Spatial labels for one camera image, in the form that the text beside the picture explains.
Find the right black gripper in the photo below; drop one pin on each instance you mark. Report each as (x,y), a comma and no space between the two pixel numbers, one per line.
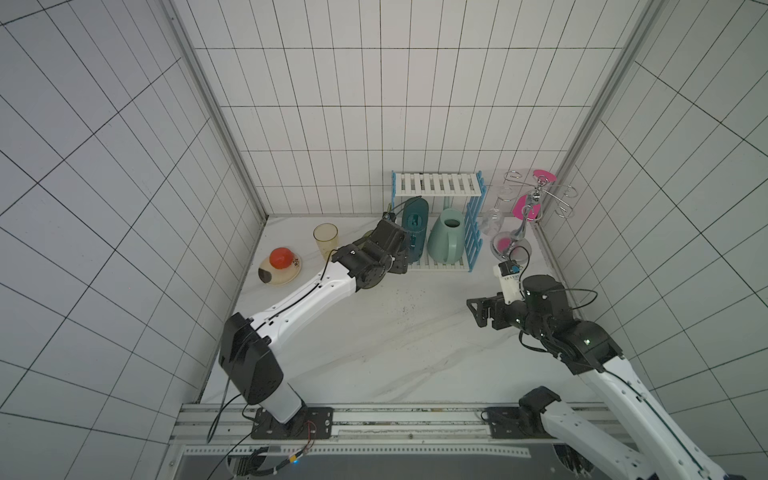
(496,311)

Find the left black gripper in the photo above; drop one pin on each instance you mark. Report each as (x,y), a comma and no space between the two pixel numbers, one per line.
(400,262)

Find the dark teal watering can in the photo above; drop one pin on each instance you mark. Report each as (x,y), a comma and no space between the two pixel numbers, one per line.
(415,222)

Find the mint green watering can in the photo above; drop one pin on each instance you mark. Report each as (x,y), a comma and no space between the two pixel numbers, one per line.
(446,240)

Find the olive green watering can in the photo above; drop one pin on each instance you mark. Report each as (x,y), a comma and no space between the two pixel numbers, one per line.
(370,237)

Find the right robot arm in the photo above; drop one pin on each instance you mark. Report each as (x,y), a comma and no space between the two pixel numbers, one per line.
(538,306)

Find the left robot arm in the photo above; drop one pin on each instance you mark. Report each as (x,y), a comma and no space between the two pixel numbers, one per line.
(250,345)

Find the white and blue shelf rack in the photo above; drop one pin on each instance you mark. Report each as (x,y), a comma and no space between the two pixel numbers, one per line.
(446,185)

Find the yellow translucent plastic cup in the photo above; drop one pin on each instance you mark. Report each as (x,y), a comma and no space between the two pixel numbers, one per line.
(326,236)

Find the beige toy with red ball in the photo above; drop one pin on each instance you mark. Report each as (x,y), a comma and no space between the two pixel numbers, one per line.
(280,267)

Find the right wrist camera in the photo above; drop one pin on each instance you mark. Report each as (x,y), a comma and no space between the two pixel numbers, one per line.
(509,274)

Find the aluminium mounting rail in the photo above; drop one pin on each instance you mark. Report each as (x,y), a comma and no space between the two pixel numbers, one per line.
(363,423)

